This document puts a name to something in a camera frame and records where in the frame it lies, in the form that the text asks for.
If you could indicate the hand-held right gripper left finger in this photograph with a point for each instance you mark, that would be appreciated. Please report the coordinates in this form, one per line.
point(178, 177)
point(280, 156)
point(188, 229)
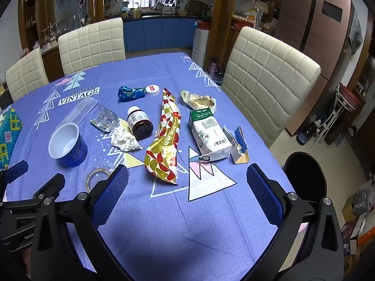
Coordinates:
point(112, 193)

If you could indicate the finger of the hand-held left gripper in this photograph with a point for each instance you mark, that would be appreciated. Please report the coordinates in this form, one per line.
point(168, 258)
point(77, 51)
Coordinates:
point(49, 186)
point(16, 170)

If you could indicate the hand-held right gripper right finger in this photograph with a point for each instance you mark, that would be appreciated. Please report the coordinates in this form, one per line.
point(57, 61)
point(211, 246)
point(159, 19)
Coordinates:
point(263, 193)

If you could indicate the clear tape roll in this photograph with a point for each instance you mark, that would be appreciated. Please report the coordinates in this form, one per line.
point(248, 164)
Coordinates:
point(96, 171)

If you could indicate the black round bin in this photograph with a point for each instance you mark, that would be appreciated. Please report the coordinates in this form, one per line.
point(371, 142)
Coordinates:
point(304, 175)

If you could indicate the torn blue white carton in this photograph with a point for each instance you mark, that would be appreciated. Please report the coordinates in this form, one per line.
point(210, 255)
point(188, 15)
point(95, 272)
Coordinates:
point(238, 152)

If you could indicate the white tissue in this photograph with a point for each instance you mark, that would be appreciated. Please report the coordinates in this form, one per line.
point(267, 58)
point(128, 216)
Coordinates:
point(124, 142)

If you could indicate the gold red patterned wrapper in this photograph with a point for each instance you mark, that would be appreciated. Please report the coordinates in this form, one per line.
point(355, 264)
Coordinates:
point(164, 152)

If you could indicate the silver blister pack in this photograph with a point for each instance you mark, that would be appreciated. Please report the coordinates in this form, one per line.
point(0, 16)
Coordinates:
point(104, 120)

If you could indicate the white pill bottle red label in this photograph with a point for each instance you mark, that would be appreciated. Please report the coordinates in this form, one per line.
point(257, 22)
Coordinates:
point(140, 123)

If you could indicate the white green milk pouch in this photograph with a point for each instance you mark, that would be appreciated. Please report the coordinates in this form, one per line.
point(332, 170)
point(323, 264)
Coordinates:
point(208, 134)

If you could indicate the clear plastic tray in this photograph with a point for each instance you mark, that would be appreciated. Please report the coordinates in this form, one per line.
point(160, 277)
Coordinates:
point(79, 109)

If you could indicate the blue foil candy wrapper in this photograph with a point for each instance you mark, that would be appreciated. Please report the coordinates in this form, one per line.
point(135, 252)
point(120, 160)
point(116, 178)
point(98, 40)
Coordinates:
point(130, 94)

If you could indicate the white bottle cap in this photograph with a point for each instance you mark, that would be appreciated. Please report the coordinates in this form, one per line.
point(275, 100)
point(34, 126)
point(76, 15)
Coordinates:
point(153, 90)

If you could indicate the cream snack wrapper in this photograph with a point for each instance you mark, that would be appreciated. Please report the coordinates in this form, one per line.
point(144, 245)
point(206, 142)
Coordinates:
point(196, 101)

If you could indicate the colourful woven mat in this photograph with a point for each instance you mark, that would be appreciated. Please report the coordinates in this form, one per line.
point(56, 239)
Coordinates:
point(8, 134)

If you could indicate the small black tag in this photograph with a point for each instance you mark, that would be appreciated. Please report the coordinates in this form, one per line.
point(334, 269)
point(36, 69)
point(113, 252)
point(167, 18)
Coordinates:
point(205, 158)

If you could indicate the blue printed tablecloth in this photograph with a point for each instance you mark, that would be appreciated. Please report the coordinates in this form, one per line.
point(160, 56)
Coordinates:
point(175, 225)

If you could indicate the dark glass jar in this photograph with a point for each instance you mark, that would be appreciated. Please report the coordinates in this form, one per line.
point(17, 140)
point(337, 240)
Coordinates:
point(306, 134)
point(219, 75)

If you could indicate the clear plastic bag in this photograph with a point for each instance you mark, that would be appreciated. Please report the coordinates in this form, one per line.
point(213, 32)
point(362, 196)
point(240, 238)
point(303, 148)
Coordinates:
point(359, 203)

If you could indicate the dark printed box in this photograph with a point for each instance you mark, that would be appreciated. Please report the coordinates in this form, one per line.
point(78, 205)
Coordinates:
point(350, 237)

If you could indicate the large cream quilted chair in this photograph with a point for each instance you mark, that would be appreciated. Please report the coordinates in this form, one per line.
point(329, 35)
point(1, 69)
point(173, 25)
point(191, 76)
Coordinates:
point(263, 73)

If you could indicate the red basin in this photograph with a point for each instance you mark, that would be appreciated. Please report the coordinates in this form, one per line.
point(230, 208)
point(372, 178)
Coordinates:
point(350, 95)

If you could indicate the purple bottle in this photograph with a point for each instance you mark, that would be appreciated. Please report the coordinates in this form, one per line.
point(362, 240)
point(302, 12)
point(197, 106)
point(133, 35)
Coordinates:
point(212, 66)

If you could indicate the white narrow cabinet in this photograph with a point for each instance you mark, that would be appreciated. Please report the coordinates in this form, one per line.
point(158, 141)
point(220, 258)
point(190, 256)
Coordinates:
point(199, 46)

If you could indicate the brown refrigerator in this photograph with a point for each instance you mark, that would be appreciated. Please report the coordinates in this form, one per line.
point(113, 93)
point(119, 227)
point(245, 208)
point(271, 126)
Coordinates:
point(310, 35)

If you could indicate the blue kitchen cabinets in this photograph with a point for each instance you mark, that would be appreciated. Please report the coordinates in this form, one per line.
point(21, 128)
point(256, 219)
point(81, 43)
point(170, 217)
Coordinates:
point(158, 33)

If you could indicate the wooden display cabinet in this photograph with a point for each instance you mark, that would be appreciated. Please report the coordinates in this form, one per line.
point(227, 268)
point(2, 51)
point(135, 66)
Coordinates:
point(44, 5)

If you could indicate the tray of eggs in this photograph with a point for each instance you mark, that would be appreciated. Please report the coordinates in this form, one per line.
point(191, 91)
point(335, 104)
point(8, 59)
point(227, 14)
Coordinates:
point(243, 19)

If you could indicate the red basket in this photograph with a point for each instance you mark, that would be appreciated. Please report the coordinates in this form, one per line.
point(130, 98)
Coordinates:
point(203, 25)

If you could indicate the wooden pantry shelf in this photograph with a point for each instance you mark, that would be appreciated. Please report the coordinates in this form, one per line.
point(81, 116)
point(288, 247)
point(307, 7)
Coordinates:
point(249, 0)

